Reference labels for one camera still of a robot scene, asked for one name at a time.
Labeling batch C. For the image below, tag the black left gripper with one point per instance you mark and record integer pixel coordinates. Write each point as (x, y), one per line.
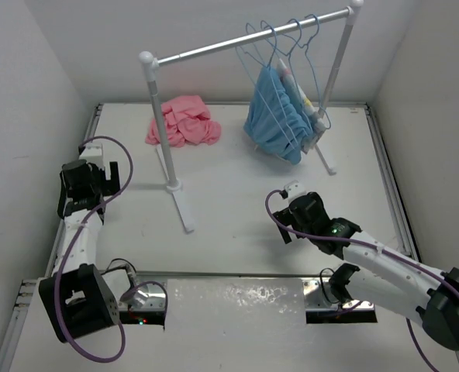
(108, 187)

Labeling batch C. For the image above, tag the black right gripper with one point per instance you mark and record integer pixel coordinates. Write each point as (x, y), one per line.
(285, 217)

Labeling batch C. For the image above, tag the pink t shirt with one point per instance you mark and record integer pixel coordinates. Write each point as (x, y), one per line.
(187, 120)

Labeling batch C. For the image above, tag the light blue wire hanger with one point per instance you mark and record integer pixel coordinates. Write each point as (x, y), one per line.
(253, 62)

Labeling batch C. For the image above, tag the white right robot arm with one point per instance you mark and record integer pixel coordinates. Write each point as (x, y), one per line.
(371, 271)

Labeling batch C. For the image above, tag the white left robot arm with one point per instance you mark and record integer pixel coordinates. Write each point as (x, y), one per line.
(87, 304)

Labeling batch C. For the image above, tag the white patterned garment on hanger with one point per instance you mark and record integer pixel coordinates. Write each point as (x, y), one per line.
(303, 106)

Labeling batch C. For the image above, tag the blue garment on hanger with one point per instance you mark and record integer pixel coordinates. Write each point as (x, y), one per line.
(276, 122)

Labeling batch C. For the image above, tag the white clothes rack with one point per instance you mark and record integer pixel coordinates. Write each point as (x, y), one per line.
(157, 133)

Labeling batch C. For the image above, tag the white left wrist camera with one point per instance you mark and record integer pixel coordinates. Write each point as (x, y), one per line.
(92, 153)

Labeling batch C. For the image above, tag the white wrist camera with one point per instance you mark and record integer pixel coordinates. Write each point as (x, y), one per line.
(92, 153)
(293, 190)

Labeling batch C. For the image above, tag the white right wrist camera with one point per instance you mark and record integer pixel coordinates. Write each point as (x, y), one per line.
(293, 190)

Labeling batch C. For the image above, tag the right aluminium frame rail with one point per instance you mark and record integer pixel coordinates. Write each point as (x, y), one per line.
(406, 241)

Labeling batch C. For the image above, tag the aluminium frame rail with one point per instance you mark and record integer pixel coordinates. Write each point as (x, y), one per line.
(406, 241)
(29, 187)

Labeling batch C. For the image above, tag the left aluminium frame rail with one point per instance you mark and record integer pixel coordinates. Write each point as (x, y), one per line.
(29, 187)

